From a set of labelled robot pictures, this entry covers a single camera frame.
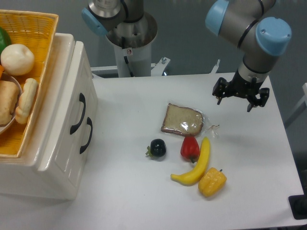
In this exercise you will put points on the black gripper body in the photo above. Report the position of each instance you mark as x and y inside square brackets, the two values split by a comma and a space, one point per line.
[241, 88]

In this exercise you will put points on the white top drawer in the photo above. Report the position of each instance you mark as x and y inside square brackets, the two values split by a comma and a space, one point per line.
[73, 126]

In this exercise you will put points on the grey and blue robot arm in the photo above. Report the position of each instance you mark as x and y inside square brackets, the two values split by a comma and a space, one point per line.
[263, 40]

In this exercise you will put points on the white drawer cabinet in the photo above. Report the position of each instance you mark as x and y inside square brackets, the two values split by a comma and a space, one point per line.
[21, 176]

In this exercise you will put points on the wrapped brown bread slice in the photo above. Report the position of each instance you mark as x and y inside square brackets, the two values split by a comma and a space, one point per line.
[187, 122]

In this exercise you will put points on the red toy bell pepper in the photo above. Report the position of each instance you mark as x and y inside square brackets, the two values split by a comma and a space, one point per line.
[190, 149]

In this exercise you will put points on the dark purple toy eggplant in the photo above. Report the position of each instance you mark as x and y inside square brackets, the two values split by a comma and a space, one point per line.
[156, 150]

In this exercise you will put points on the yellow toy bell pepper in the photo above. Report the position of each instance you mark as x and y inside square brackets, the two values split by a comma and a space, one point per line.
[212, 182]

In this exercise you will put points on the yellow toy banana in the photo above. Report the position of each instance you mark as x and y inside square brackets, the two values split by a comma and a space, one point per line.
[194, 175]

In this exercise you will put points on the black device at table edge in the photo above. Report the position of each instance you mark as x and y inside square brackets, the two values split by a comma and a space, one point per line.
[298, 204]

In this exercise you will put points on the beige toy bread roll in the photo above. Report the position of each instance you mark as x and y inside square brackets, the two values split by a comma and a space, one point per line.
[25, 102]

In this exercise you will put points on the yellow wicker basket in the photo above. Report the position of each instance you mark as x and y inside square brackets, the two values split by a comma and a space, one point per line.
[35, 30]

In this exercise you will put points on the white round toy onion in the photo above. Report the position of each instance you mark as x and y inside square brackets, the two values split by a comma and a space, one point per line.
[17, 59]

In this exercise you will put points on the tan toy bread loaf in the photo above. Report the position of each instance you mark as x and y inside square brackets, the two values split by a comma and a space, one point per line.
[9, 92]

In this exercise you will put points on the grey plate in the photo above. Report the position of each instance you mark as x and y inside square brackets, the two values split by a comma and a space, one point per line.
[7, 77]

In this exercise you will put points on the orange toy piece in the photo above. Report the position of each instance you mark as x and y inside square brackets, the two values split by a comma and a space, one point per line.
[1, 70]

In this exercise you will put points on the green toy pepper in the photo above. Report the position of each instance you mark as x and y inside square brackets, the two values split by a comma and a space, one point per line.
[5, 39]

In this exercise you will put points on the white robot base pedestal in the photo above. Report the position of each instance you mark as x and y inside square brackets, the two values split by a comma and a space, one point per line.
[132, 44]

